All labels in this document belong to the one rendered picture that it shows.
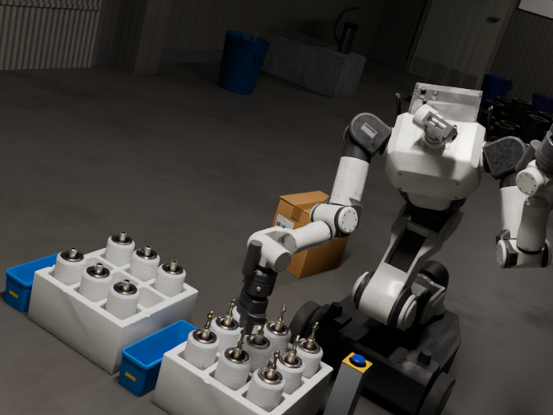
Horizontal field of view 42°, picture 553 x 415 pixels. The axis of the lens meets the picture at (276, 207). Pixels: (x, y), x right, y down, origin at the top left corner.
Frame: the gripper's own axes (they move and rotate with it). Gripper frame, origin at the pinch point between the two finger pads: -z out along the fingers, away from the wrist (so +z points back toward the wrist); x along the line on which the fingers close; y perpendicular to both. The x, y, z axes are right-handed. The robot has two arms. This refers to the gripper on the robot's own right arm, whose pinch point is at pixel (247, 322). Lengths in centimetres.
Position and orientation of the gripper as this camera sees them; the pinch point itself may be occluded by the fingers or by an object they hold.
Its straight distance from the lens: 205.3
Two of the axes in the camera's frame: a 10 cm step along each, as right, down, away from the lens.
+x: -4.3, -4.4, 7.9
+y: -8.7, -0.5, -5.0
